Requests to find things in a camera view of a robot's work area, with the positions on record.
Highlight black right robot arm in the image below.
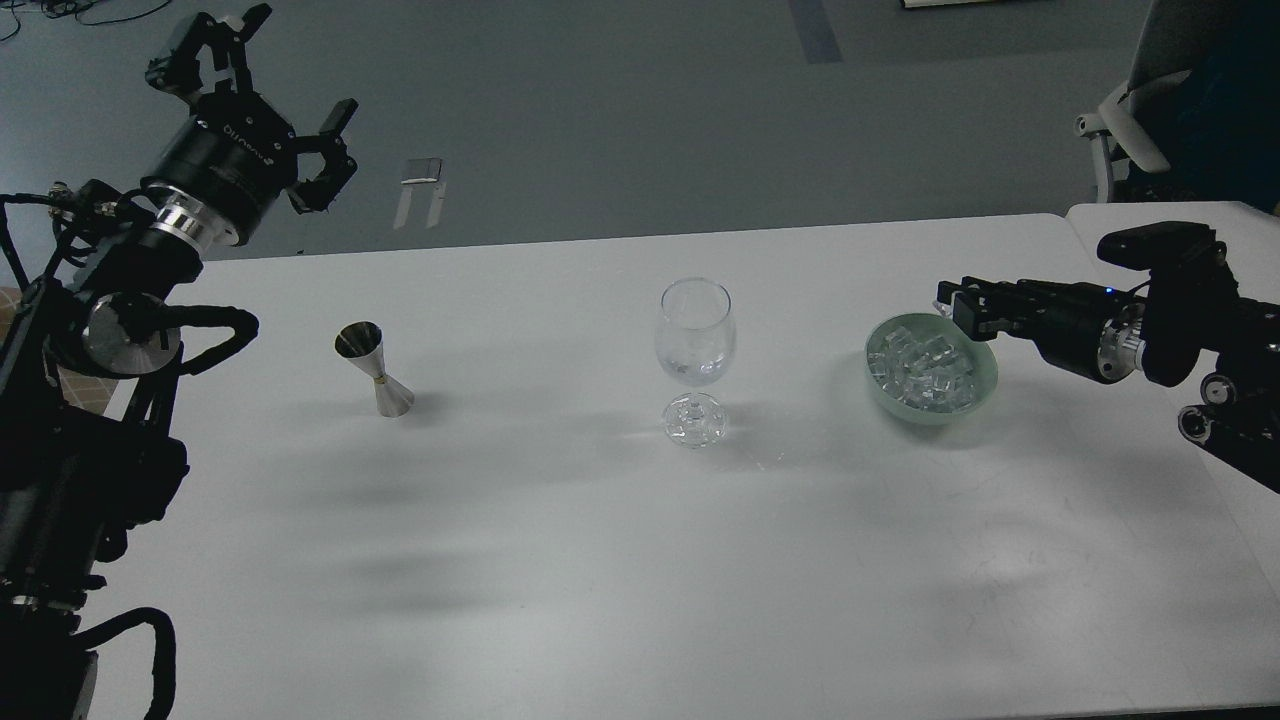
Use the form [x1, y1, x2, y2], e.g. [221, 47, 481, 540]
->
[936, 222, 1279, 491]

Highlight clear ice cubes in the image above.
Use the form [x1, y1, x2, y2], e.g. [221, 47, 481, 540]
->
[868, 322, 980, 411]

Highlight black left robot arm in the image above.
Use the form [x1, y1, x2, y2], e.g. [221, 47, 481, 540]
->
[1, 3, 358, 719]

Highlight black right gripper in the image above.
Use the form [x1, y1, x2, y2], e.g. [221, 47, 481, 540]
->
[934, 277, 1146, 384]

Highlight steel cocktail jigger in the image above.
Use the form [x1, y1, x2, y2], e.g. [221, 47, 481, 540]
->
[334, 322, 416, 418]

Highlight grey white office chair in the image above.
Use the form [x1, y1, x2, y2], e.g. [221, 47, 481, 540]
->
[1075, 1, 1279, 215]

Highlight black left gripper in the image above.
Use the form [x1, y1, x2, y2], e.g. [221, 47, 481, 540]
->
[141, 3, 358, 247]

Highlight black floor cables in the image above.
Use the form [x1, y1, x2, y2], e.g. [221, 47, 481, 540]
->
[0, 0, 173, 44]

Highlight green bowl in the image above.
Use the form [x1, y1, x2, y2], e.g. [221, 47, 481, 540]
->
[864, 313, 1000, 427]

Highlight clear wine glass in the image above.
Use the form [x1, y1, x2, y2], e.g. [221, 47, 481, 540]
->
[654, 277, 737, 448]

